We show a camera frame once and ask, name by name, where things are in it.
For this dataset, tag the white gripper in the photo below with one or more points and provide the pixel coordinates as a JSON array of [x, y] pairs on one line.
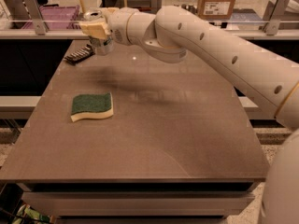
[[118, 27]]

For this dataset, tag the silver green 7up can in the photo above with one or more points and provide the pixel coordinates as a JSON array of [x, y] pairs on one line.
[[101, 47]]

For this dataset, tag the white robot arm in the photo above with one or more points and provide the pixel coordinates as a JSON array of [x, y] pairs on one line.
[[269, 80]]

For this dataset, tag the purple plastic crate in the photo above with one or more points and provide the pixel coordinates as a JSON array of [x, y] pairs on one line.
[[59, 18]]

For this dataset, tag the green yellow sponge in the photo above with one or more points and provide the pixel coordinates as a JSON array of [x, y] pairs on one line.
[[92, 106]]

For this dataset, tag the cardboard box with label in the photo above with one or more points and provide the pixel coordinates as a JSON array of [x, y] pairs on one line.
[[215, 9]]

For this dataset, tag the middle metal railing post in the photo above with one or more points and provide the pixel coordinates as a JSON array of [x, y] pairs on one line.
[[155, 5]]

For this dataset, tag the metal railing post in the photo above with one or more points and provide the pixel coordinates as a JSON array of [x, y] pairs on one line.
[[155, 5], [274, 18], [36, 17]]

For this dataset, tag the left metal railing post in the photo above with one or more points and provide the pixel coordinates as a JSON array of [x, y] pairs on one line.
[[36, 17]]

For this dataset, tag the right metal railing post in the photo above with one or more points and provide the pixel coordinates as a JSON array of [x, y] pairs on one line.
[[274, 18]]

